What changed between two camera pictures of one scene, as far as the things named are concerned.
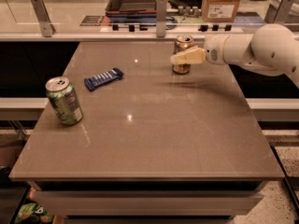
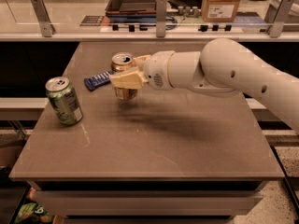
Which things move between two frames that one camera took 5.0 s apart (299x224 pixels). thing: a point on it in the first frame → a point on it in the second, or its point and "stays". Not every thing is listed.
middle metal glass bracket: [161, 15] stays
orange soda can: [182, 42] → [121, 63]
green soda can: [64, 100] stays
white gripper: [212, 50] → [157, 69]
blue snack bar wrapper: [92, 83] stays
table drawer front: [150, 203] stays
